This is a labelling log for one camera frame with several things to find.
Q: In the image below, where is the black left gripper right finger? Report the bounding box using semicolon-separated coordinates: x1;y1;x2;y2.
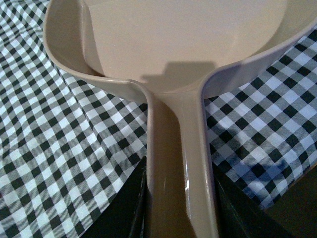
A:
212;163;293;238

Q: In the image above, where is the beige plastic dustpan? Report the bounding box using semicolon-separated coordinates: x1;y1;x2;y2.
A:
43;0;317;238

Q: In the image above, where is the black white checkered tablecloth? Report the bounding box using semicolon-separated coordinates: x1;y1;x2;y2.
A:
0;0;317;238

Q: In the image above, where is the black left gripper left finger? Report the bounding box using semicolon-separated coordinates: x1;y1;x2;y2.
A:
82;156;147;238

